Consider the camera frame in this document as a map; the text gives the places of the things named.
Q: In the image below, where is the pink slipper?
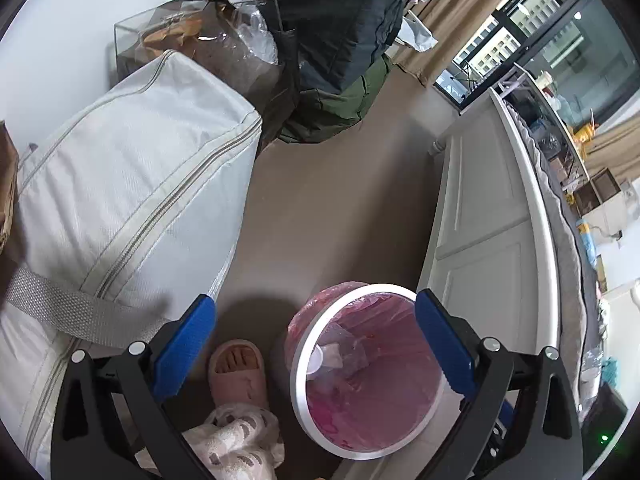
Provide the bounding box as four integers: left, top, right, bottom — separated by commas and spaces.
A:
207, 340, 269, 409

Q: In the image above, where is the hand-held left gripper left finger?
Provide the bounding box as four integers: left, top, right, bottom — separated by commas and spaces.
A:
50, 294, 217, 480

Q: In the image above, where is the beige curtain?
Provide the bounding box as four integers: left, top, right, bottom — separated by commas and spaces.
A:
395, 0, 540, 87
585, 114, 640, 182

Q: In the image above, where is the white bed frame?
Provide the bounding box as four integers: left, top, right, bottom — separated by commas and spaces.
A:
417, 91, 640, 367

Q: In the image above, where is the green jacket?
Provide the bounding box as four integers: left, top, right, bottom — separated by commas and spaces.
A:
277, 54, 394, 144

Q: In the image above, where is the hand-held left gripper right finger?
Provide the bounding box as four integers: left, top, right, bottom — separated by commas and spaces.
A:
415, 287, 585, 480

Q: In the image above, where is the grey fabric storage bag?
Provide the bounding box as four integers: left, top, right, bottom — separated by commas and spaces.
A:
0, 50, 264, 480

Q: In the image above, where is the white shelf cabinet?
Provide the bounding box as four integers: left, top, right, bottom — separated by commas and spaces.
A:
570, 167, 632, 242

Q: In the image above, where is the white folding table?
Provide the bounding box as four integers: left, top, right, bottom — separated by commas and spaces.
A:
492, 62, 592, 182

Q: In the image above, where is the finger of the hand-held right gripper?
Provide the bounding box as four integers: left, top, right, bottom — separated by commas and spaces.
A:
492, 396, 518, 461

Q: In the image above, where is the white plastic bag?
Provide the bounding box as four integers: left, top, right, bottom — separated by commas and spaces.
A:
395, 10, 439, 54

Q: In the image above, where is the black framed window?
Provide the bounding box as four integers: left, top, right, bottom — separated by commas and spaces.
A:
434, 0, 640, 127

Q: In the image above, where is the brown cardboard board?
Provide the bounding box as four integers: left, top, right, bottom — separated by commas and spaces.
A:
0, 120, 21, 261

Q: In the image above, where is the black jacket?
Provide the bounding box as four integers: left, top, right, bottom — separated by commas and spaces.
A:
272, 0, 409, 95

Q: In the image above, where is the clear storage container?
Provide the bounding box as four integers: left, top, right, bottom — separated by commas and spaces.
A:
529, 119, 562, 155

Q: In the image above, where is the white mattress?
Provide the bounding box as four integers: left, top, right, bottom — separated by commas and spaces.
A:
489, 85, 562, 353

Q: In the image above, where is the white bin with pink liner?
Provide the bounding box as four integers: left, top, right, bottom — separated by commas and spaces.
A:
284, 282, 446, 461

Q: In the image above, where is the blue plastic pack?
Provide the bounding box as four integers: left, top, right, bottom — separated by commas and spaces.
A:
575, 220, 599, 267

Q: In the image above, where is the clear plastic box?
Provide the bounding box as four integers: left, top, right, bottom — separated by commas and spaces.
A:
114, 0, 282, 107

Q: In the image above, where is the brown cardboard box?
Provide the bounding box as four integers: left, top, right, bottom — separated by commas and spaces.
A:
547, 152, 577, 182

